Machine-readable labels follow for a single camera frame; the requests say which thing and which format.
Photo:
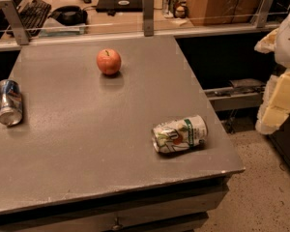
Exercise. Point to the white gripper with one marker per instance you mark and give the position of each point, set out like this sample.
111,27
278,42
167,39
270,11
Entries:
289,38

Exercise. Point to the black keyboard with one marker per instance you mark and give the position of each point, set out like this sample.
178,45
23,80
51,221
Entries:
33,16

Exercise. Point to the wooden box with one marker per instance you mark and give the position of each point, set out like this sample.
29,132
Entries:
214,12

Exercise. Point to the black headphones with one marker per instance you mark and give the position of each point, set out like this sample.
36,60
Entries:
69,15

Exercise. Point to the blue silver soda can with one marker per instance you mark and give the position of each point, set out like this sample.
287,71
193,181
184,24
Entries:
10,103

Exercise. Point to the cans on back desk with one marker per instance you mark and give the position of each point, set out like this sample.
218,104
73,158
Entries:
169,7

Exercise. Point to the grey shelf with tools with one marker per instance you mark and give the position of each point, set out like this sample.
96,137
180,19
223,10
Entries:
239,94

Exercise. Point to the metal bracket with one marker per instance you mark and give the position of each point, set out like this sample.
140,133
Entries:
148,17
260,18
9,9

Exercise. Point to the metal bracket left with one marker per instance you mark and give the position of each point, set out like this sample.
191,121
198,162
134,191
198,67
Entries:
9,9

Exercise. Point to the red apple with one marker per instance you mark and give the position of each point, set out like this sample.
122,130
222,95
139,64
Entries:
108,61

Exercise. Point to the small round jar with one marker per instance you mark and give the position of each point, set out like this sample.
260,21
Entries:
181,12

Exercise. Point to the white green 7up can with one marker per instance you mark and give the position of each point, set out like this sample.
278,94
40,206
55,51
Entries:
179,135

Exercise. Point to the metal bracket right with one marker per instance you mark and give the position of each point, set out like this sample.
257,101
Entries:
260,18

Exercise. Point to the grey drawer cabinet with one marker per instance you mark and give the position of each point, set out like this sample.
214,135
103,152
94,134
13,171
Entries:
178,208

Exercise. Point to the metal bracket middle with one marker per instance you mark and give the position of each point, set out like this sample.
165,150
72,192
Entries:
148,17

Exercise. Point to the black laptop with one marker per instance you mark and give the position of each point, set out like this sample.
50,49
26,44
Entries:
104,6

